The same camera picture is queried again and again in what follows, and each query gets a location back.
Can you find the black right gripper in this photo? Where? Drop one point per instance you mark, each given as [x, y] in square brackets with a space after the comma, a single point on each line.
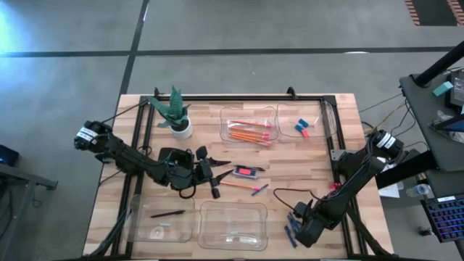
[310, 232]

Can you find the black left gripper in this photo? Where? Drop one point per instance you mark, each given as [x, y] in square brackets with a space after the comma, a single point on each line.
[204, 172]

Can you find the dark blue crayon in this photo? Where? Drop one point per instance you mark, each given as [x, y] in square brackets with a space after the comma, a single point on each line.
[260, 189]
[293, 217]

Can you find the orange pencil with pink eraser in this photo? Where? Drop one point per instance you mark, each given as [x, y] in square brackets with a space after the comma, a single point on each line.
[239, 185]
[250, 136]
[250, 123]
[250, 131]
[253, 140]

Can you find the pink eraser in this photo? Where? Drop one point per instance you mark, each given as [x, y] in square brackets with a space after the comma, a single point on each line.
[245, 171]

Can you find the blue eraser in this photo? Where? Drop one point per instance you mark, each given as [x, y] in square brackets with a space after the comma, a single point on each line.
[299, 128]
[303, 123]

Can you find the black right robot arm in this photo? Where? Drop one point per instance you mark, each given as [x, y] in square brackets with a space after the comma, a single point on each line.
[355, 181]

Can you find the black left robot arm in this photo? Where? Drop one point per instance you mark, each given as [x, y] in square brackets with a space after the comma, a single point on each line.
[123, 156]

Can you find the clear plastic bin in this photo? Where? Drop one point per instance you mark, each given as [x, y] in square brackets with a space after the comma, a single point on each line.
[217, 217]
[319, 108]
[224, 112]
[145, 232]

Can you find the white plant pot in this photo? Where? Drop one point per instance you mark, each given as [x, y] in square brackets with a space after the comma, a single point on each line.
[183, 133]

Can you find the red marker pen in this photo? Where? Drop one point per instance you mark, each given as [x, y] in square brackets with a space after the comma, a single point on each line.
[335, 186]

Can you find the green potted plant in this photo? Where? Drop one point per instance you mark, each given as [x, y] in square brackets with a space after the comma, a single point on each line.
[174, 108]

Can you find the white paper sheet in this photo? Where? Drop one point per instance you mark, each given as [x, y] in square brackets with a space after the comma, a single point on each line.
[389, 191]

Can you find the black desk crossbar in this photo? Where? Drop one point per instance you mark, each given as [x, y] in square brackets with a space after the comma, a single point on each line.
[406, 170]

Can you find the clear water bottle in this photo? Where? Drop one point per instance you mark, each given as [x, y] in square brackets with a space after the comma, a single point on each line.
[420, 190]

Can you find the black backlit keyboard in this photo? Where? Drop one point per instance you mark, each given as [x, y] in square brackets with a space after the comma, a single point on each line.
[447, 219]

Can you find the dark grey side desk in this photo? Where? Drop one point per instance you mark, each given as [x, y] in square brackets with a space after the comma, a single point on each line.
[420, 108]

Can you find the tablet with blue screen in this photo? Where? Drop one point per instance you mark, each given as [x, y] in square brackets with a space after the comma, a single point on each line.
[455, 125]

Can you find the teal box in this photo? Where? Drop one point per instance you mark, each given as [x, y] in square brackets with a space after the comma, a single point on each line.
[443, 88]

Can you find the grey metal cart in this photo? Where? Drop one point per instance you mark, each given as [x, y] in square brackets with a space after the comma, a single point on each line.
[21, 177]

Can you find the black box device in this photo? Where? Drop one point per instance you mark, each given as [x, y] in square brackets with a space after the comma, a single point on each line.
[457, 90]

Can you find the black diagonal pole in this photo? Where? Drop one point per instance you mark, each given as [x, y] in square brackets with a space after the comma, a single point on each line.
[438, 67]

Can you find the black device with blue light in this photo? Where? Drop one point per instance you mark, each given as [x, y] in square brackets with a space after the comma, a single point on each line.
[7, 156]

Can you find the black striped floor mat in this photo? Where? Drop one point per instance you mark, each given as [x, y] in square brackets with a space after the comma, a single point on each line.
[435, 12]

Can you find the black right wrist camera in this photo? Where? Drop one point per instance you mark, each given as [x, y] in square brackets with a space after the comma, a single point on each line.
[302, 209]

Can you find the black diagonal frame strut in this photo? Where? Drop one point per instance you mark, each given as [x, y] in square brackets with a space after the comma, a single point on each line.
[108, 237]
[362, 232]

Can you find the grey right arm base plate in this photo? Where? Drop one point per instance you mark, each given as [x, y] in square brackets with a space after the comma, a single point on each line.
[337, 156]

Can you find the black frame clamp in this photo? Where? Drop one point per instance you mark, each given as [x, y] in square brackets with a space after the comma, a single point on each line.
[291, 92]
[156, 92]

